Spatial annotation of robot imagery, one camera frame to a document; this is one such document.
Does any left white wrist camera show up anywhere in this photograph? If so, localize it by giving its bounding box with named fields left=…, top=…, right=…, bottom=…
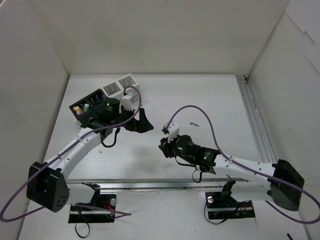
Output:
left=120, top=93, right=139, bottom=111

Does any yellow highlighter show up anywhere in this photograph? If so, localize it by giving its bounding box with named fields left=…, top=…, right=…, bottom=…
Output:
left=73, top=106, right=81, bottom=111

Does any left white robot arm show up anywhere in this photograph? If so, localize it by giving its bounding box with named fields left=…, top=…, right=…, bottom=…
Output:
left=26, top=108, right=154, bottom=213

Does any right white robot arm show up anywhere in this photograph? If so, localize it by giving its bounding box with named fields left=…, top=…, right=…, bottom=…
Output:
left=158, top=135, right=305, bottom=212

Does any green highlighter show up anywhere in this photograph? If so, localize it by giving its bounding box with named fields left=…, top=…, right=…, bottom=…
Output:
left=83, top=103, right=90, bottom=113

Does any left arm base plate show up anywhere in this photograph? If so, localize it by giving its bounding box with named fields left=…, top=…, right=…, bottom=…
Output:
left=67, top=193, right=117, bottom=224

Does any aluminium front rail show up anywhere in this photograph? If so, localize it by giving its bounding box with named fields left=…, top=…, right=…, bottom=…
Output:
left=67, top=178, right=229, bottom=192

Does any aluminium side rail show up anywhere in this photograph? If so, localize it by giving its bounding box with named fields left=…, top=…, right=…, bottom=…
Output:
left=236, top=74, right=286, bottom=187

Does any black slotted container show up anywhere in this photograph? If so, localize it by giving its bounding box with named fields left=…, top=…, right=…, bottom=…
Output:
left=69, top=89, right=120, bottom=129

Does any white slotted container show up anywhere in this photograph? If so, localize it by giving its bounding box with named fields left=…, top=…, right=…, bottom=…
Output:
left=100, top=73, right=140, bottom=100

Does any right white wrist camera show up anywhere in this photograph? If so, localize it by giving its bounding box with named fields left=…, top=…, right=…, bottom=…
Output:
left=162, top=121, right=180, bottom=143

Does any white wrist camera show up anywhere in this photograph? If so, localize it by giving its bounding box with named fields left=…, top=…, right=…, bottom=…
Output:
left=162, top=121, right=180, bottom=143
left=120, top=93, right=139, bottom=111

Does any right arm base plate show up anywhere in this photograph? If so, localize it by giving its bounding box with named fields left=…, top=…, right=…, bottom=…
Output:
left=203, top=191, right=256, bottom=225

